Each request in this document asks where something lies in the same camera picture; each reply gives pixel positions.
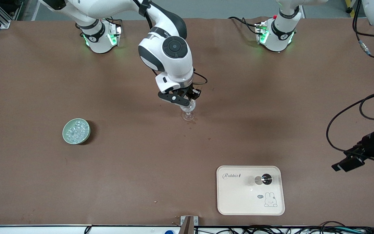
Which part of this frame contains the metal base connector box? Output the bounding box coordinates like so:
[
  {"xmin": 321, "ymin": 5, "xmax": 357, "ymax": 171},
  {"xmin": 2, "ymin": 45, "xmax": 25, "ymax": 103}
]
[
  {"xmin": 107, "ymin": 23, "xmax": 123, "ymax": 46},
  {"xmin": 255, "ymin": 21, "xmax": 269, "ymax": 45}
]

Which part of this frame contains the steel double jigger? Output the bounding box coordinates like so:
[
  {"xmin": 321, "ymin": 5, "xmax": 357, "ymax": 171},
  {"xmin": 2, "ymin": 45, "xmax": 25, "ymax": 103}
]
[{"xmin": 255, "ymin": 173, "xmax": 273, "ymax": 186}]

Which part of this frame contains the black base cable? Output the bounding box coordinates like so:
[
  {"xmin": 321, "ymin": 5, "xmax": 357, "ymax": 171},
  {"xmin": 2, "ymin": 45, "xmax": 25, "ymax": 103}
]
[
  {"xmin": 100, "ymin": 16, "xmax": 123, "ymax": 28},
  {"xmin": 228, "ymin": 16, "xmax": 259, "ymax": 35}
]

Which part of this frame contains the green round bowl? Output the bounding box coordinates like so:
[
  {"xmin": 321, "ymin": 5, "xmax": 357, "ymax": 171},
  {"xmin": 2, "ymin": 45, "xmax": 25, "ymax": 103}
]
[{"xmin": 62, "ymin": 118, "xmax": 91, "ymax": 145}]

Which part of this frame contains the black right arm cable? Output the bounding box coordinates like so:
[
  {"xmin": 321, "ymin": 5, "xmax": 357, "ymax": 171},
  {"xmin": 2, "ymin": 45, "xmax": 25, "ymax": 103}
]
[{"xmin": 132, "ymin": 0, "xmax": 208, "ymax": 86}]

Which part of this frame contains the clear stemmed wine glass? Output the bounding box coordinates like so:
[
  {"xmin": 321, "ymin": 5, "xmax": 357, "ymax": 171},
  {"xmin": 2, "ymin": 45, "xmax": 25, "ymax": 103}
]
[{"xmin": 180, "ymin": 99, "xmax": 196, "ymax": 121}]

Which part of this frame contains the brown table cover mat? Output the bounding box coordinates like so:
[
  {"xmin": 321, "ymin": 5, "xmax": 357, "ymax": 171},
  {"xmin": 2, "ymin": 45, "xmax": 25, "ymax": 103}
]
[{"xmin": 0, "ymin": 17, "xmax": 374, "ymax": 227}]

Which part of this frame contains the heap of clear ice cubes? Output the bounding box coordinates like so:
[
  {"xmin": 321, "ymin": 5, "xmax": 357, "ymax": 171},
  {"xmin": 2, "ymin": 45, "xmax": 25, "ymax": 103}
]
[{"xmin": 66, "ymin": 120, "xmax": 89, "ymax": 143}]

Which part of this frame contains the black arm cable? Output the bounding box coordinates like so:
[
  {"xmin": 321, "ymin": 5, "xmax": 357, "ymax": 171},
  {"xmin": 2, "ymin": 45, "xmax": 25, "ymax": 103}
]
[
  {"xmin": 132, "ymin": 0, "xmax": 208, "ymax": 86},
  {"xmin": 326, "ymin": 0, "xmax": 374, "ymax": 166}
]

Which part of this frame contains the cream rabbit print tray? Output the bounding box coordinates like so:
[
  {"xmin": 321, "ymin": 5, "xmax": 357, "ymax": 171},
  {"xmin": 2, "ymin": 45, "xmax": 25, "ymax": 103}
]
[{"xmin": 217, "ymin": 165, "xmax": 285, "ymax": 216}]

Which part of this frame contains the tangled black cable bundle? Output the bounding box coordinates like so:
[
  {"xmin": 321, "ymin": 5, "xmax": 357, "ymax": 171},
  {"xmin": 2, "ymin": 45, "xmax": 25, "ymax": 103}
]
[{"xmin": 193, "ymin": 221, "xmax": 374, "ymax": 234}]

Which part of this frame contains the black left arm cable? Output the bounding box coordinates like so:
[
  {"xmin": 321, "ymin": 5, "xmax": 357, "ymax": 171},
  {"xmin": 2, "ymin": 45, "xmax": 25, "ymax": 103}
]
[{"xmin": 326, "ymin": 0, "xmax": 374, "ymax": 166}]

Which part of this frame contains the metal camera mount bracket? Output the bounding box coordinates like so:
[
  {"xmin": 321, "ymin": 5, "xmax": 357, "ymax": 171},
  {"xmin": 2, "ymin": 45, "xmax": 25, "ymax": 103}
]
[{"xmin": 180, "ymin": 215, "xmax": 199, "ymax": 234}]

